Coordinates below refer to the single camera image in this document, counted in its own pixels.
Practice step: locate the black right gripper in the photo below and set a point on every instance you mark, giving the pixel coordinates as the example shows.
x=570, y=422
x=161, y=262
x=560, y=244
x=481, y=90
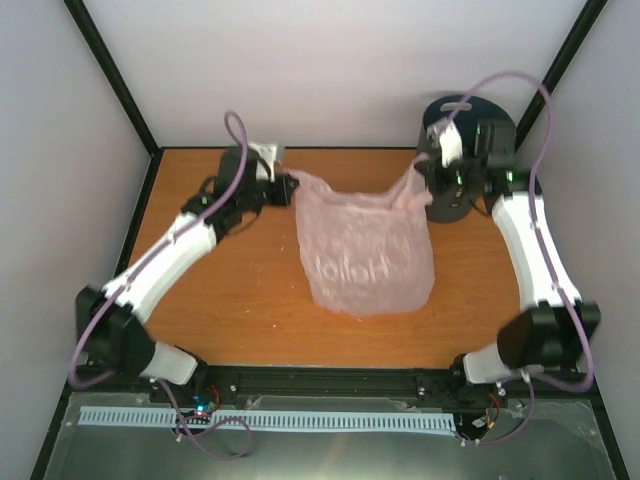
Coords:
x=432, y=175

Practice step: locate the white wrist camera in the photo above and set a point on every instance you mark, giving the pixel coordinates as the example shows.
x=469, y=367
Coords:
x=270, y=154
x=446, y=137

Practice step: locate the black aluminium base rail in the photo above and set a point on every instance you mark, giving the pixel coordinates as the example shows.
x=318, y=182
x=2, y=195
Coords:
x=242, y=386

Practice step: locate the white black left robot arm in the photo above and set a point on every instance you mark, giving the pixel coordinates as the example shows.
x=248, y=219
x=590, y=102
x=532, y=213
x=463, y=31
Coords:
x=110, y=321

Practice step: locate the light blue slotted cable duct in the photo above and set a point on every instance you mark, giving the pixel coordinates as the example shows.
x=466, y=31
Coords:
x=272, y=421

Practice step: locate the dark grey trash bin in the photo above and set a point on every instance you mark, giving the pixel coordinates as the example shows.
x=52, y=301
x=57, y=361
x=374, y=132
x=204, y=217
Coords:
x=488, y=137

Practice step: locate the black left frame post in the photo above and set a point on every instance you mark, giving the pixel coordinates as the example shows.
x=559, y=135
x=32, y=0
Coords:
x=89, y=31

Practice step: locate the small green-lit circuit board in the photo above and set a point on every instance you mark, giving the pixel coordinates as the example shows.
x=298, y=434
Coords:
x=205, y=407

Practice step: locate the pink plastic trash bag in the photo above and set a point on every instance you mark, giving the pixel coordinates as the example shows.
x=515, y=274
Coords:
x=366, y=254

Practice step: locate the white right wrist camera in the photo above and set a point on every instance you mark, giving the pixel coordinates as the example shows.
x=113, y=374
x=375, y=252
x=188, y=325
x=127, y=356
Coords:
x=446, y=137

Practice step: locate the black frame post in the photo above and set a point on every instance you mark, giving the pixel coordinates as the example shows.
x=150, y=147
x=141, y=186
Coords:
x=89, y=31
x=571, y=45

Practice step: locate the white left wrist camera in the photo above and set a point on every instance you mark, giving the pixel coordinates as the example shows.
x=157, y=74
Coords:
x=270, y=154

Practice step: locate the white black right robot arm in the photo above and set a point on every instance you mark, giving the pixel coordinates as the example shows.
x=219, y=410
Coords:
x=549, y=339

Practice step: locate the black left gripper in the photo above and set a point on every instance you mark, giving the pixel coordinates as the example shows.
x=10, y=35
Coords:
x=284, y=193

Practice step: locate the black right frame post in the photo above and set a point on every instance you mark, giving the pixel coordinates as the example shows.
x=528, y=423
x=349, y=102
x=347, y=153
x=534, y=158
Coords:
x=571, y=45

